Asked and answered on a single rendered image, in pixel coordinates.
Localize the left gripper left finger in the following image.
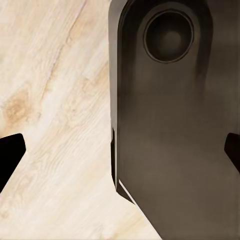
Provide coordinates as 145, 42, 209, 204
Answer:
0, 133, 26, 193

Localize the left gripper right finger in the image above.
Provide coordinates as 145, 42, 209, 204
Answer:
224, 132, 240, 174

